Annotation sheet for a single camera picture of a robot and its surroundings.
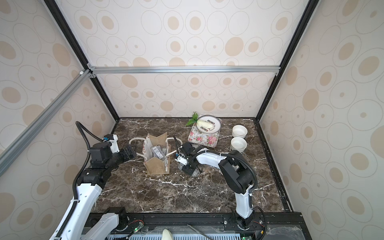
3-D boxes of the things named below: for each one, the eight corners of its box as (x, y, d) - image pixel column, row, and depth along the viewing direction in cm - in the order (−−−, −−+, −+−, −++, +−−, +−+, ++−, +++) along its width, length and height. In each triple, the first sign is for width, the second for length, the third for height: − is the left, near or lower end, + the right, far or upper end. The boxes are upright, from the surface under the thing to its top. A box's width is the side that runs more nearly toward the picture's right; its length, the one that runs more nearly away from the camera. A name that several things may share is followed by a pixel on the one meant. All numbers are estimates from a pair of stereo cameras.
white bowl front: (231, 152, 102) (233, 149, 98) (229, 140, 108) (230, 136, 105) (247, 152, 102) (248, 149, 98) (244, 140, 108) (245, 136, 105)
